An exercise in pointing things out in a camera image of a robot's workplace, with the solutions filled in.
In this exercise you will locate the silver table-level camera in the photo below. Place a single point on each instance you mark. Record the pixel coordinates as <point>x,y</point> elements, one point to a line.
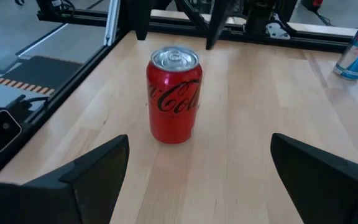
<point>0,130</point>

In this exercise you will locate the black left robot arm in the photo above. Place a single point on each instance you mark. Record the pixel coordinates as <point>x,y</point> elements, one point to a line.
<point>259,15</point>

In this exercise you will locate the silver aluminium bar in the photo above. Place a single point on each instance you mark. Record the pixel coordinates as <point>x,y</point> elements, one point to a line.
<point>112,21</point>

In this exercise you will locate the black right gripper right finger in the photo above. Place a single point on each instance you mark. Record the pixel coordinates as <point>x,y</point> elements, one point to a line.
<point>331,193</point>

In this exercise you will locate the red black-script cola can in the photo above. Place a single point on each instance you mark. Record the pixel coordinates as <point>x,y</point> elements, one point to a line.
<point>172,118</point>

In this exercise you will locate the black mat orange striped edge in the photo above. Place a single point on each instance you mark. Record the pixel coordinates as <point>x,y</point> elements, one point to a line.
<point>39,74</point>

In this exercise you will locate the blue silver energy drink can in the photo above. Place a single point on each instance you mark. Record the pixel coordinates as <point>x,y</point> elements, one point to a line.
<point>357,59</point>

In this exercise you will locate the silver corner bracket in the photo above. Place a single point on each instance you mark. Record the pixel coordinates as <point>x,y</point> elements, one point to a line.
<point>278,31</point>

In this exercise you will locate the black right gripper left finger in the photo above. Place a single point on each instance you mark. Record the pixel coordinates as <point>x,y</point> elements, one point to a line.
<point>57,202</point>

